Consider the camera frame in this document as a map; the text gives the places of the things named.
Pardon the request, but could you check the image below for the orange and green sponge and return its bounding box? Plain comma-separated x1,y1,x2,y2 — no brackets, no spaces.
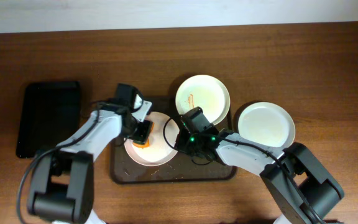
131,120,154,146

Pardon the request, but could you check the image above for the white plate with orange streaks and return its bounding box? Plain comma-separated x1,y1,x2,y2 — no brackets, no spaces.
124,112,179,167

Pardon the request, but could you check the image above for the white plate with red streaks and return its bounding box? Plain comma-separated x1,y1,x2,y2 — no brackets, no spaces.
175,75,230,125

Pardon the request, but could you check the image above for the white plate with sauce smear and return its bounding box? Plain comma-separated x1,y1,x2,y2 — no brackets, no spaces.
237,102,296,147

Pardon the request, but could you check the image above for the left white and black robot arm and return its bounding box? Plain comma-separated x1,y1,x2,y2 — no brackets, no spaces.
24,98,152,223

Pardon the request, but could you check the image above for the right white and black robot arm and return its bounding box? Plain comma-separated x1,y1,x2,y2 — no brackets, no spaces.
175,129,344,223

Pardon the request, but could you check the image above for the dark brown serving tray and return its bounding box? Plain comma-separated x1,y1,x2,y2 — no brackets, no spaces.
109,95,238,185

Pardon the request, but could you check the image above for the black rectangular sponge tray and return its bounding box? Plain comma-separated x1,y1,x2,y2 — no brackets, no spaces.
16,81,81,159

